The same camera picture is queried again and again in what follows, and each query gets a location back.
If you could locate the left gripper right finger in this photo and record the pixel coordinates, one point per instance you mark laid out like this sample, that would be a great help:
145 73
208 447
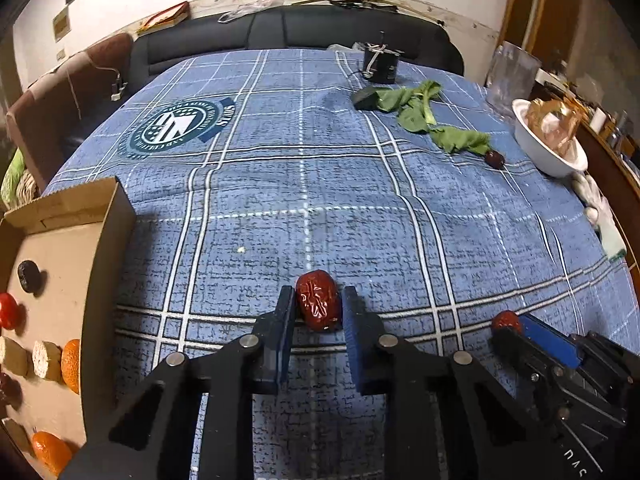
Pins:
362 330

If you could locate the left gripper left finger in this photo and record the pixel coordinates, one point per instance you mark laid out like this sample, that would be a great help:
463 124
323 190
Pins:
275 333

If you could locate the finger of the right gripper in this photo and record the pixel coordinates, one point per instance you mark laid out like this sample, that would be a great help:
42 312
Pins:
555 344

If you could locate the red jujube date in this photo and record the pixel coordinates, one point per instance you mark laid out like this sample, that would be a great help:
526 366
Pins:
318 300
506 320

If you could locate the orange tangerine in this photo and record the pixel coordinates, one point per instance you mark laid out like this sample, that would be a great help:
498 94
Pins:
53 452
70 364

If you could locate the white yam piece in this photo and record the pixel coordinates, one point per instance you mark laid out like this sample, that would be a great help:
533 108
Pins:
13 356
46 360

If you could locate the dark plum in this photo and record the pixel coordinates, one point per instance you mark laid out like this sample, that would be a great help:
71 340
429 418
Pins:
29 276

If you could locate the red tomato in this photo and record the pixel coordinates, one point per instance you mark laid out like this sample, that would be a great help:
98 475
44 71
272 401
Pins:
10 312

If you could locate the white glove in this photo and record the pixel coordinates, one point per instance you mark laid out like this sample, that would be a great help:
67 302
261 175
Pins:
600 215

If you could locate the blue plaid tablecloth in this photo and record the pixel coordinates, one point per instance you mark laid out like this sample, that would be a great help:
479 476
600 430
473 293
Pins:
249 169

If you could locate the dark date by vegetable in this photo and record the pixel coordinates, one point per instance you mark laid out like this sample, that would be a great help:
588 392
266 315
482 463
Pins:
494 159

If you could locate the wooden side shelf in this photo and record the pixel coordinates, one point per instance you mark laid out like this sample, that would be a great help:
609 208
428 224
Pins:
616 176

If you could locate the brown paper in bowl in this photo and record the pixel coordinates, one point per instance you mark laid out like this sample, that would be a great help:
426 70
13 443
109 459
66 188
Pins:
555 123

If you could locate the cardboard box tray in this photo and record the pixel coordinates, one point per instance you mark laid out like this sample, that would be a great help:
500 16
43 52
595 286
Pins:
77 237

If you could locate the green leafy vegetable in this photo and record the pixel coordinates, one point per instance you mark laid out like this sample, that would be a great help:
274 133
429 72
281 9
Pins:
414 113

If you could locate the black small pouch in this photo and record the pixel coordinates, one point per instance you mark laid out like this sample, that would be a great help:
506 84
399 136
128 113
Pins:
365 98

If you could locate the small black device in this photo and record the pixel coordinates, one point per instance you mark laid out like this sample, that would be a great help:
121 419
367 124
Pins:
380 62

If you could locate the red date in box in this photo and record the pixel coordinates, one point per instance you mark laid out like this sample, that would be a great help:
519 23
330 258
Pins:
10 391

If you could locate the clear plastic cup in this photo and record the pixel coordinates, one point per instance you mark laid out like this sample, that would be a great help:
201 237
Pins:
511 75

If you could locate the black leather sofa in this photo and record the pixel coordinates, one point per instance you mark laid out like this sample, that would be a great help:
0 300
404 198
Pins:
313 27

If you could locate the green patterned cloth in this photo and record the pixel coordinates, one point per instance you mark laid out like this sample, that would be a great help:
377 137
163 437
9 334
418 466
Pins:
18 186

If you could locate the brown armchair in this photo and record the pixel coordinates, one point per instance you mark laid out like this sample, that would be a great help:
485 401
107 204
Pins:
57 112

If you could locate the clear plastic bag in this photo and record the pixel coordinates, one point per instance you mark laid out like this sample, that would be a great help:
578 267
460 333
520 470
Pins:
250 8

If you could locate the red gift box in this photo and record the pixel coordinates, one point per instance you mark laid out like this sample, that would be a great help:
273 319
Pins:
165 19

